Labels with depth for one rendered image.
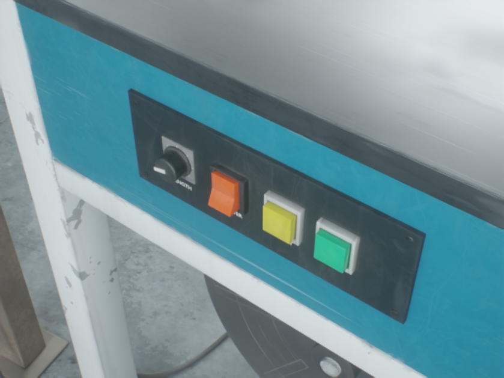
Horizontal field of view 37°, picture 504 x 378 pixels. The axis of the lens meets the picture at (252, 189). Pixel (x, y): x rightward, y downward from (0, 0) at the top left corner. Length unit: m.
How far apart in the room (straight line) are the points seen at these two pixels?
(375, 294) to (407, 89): 0.14
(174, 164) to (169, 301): 0.75
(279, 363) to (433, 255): 0.58
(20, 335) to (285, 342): 0.42
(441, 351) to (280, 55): 0.23
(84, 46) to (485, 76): 0.30
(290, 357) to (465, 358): 0.50
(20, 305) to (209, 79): 0.72
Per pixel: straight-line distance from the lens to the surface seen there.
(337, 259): 0.51
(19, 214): 1.50
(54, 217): 0.82
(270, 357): 1.05
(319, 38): 0.53
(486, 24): 0.57
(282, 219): 0.52
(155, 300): 1.31
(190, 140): 0.56
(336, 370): 0.89
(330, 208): 0.50
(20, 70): 0.70
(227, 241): 0.61
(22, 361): 1.24
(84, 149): 0.69
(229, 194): 0.54
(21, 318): 1.18
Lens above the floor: 1.02
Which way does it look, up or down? 43 degrees down
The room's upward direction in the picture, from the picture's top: straight up
